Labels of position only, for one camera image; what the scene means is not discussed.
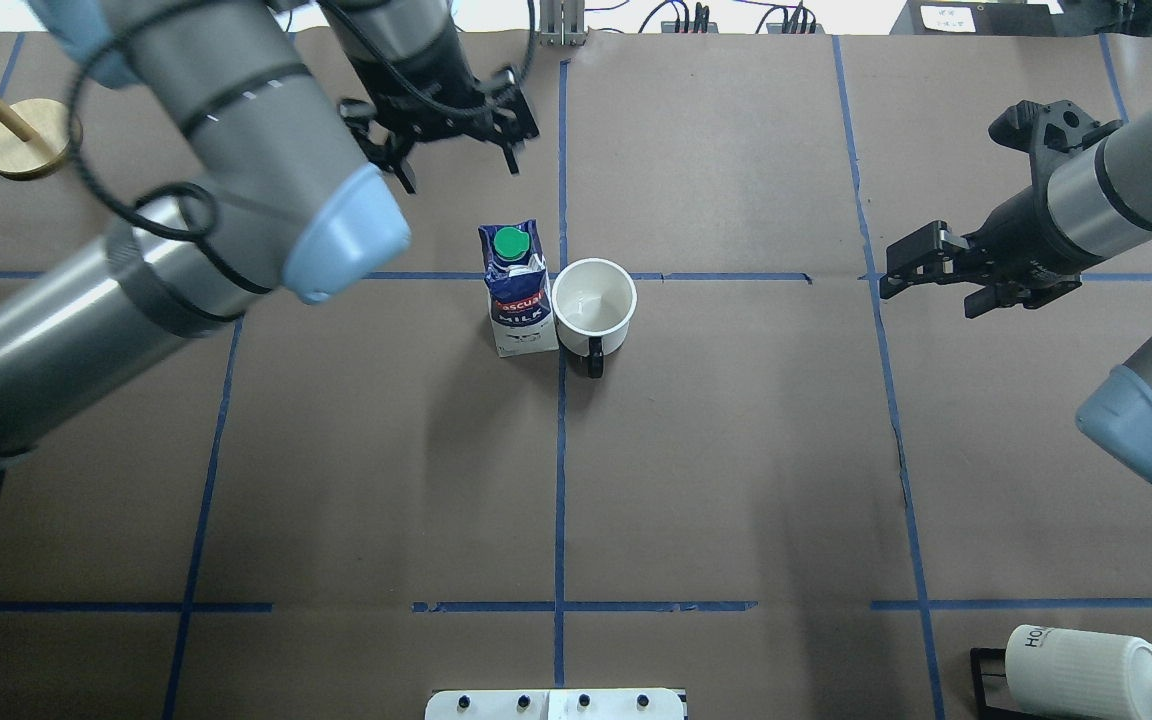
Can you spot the black power strip with plugs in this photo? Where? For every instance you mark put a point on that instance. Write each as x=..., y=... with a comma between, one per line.
x=740, y=18

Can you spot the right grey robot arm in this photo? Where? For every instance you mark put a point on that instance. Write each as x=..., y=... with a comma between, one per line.
x=1089, y=200

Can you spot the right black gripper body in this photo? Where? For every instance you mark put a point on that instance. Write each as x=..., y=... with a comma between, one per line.
x=1019, y=237

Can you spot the wooden round stand with rod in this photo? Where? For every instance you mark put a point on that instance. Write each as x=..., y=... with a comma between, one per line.
x=38, y=134

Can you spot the white control box with knobs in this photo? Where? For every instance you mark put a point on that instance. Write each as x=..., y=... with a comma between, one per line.
x=559, y=703

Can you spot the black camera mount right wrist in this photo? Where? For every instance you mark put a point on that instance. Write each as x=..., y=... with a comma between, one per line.
x=1049, y=134

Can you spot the white smiley mug black handle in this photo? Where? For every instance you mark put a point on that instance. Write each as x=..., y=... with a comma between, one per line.
x=594, y=301

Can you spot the grey metal bracket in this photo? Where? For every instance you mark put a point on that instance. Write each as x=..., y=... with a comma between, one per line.
x=560, y=23

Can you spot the black box with label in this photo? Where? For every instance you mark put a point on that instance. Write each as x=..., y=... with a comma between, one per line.
x=977, y=18

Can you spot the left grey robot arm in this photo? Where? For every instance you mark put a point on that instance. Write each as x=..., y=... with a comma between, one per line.
x=292, y=193

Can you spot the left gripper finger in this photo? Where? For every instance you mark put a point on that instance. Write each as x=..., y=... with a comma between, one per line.
x=510, y=144
x=397, y=162

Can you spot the blue white milk carton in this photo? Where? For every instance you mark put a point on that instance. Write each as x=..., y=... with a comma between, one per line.
x=516, y=277

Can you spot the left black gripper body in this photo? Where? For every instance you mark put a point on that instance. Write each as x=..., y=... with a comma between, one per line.
x=423, y=88

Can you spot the white ribbed mug lying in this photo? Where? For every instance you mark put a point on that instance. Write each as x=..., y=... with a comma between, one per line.
x=1071, y=674

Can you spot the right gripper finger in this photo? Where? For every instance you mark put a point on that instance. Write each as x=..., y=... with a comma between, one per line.
x=987, y=299
x=925, y=256

